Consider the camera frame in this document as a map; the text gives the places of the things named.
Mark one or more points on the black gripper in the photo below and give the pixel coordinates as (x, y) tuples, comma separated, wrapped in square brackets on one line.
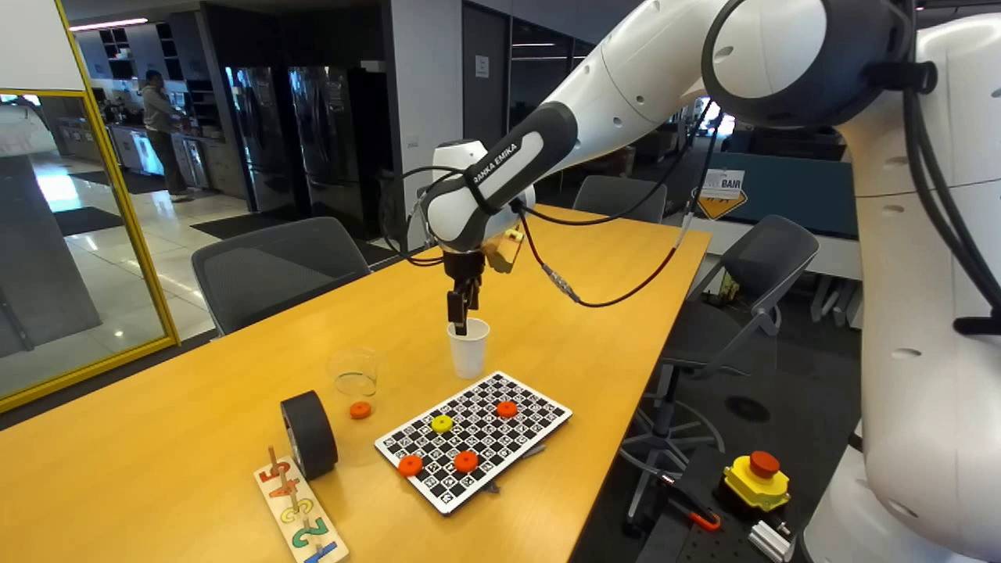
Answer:
[(465, 270)]

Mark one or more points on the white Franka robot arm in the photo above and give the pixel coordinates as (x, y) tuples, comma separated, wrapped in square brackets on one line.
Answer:
[(626, 74)]

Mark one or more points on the white paper cup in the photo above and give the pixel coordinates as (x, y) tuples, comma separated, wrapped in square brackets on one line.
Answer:
[(470, 361)]

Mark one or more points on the clear plastic cup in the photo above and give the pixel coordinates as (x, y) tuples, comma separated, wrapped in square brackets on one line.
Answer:
[(356, 382)]

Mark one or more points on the black white calibration board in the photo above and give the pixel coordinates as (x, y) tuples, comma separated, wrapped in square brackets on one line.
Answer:
[(522, 440)]

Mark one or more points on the black tape roll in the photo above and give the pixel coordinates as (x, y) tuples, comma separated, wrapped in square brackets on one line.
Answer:
[(313, 440)]

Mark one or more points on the wooden number puzzle board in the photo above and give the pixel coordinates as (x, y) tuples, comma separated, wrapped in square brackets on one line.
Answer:
[(298, 517)]

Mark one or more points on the white yellow sign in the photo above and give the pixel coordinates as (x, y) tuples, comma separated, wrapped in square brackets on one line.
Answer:
[(724, 190)]

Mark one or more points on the orange black clamp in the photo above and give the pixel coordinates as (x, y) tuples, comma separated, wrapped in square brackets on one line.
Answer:
[(697, 513)]

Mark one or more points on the yellow red emergency stop button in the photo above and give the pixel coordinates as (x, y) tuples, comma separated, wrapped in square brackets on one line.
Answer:
[(756, 487)]

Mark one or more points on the background person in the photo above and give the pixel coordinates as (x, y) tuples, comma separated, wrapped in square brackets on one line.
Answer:
[(157, 111)]

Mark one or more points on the aluminium extrusion bar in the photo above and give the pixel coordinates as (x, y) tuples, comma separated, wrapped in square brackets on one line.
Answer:
[(771, 538)]

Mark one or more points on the yellow framed glass partition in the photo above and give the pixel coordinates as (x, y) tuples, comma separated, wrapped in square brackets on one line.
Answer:
[(82, 373)]

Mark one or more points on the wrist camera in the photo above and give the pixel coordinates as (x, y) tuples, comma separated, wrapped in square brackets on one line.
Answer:
[(506, 251)]

